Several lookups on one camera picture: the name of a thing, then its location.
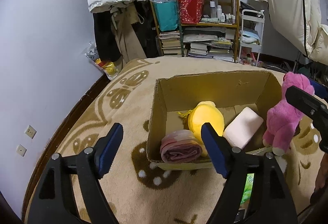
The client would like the green tissue pack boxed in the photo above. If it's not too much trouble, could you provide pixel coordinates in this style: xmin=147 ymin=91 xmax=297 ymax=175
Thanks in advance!
xmin=240 ymin=174 xmax=254 ymax=205

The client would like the pink bear plush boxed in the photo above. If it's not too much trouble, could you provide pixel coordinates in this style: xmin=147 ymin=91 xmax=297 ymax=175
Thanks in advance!
xmin=262 ymin=72 xmax=315 ymax=156

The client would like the yellow plush toy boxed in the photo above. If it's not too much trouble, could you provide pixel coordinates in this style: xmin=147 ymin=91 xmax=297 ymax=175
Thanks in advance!
xmin=178 ymin=101 xmax=225 ymax=157

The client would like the pink towel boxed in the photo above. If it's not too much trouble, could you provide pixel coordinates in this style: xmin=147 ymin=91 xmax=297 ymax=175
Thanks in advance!
xmin=160 ymin=129 xmax=203 ymax=164

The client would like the black and white fluffy plush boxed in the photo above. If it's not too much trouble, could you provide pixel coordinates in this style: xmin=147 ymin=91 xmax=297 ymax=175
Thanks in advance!
xmin=275 ymin=156 xmax=287 ymax=174

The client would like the person's right hand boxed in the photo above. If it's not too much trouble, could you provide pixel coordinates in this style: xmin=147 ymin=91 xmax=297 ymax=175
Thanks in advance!
xmin=310 ymin=153 xmax=328 ymax=205

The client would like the beige patterned blanket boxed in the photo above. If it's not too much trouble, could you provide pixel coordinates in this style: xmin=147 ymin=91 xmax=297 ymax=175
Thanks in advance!
xmin=21 ymin=56 xmax=328 ymax=224

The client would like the white rolling cart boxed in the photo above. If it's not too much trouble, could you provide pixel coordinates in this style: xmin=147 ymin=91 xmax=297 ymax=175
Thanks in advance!
xmin=238 ymin=9 xmax=265 ymax=67

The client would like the pile of books right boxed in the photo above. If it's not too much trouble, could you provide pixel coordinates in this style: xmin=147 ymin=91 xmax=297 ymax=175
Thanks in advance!
xmin=183 ymin=26 xmax=236 ymax=62

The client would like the wooden bookshelf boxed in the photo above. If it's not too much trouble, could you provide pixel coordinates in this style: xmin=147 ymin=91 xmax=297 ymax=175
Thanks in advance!
xmin=150 ymin=0 xmax=240 ymax=62

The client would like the open cardboard box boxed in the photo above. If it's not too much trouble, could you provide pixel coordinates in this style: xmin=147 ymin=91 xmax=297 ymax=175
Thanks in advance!
xmin=146 ymin=70 xmax=284 ymax=170

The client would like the plastic bag with yellow toy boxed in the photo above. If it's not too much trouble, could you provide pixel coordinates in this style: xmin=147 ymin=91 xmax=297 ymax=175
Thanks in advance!
xmin=84 ymin=42 xmax=119 ymax=80

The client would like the red gift bag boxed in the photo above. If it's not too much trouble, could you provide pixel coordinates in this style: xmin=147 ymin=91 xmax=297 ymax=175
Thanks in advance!
xmin=178 ymin=0 xmax=205 ymax=24

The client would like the stack of books left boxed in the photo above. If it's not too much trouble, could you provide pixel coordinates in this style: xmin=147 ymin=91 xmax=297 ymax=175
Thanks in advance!
xmin=159 ymin=31 xmax=182 ymax=56

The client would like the black coat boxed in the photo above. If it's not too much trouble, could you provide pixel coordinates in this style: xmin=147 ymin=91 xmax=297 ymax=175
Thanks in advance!
xmin=93 ymin=11 xmax=121 ymax=62

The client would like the teal bag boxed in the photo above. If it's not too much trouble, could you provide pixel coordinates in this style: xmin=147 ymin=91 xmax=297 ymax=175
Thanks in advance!
xmin=150 ymin=0 xmax=178 ymax=32

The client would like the beige trench coat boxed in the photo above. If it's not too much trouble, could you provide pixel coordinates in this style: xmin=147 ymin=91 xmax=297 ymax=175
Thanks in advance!
xmin=112 ymin=4 xmax=146 ymax=65

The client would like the wall socket lower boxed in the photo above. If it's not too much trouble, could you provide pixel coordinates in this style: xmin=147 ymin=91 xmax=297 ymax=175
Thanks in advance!
xmin=16 ymin=145 xmax=27 ymax=157

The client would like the wall socket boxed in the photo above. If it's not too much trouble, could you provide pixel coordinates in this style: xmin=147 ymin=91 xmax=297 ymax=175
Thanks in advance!
xmin=16 ymin=145 xmax=27 ymax=157
xmin=24 ymin=125 xmax=37 ymax=139

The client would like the wall socket upper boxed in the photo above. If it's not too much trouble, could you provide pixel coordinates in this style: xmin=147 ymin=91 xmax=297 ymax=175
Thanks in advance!
xmin=24 ymin=125 xmax=37 ymax=139

